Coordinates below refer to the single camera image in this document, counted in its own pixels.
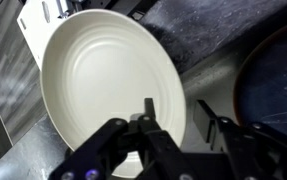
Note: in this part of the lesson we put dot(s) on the stainless steel sink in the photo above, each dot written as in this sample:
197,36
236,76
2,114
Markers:
209,86

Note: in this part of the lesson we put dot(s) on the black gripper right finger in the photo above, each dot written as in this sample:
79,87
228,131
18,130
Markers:
249,150

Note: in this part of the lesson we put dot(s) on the clear plastic fork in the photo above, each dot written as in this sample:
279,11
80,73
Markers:
283,115

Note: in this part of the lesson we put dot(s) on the blue plate brown rim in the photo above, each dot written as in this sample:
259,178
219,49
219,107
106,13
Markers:
276,76

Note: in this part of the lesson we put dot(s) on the cream plate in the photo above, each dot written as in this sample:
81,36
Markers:
109,66

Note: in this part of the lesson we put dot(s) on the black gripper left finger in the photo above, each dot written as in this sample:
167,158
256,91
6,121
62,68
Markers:
96,150

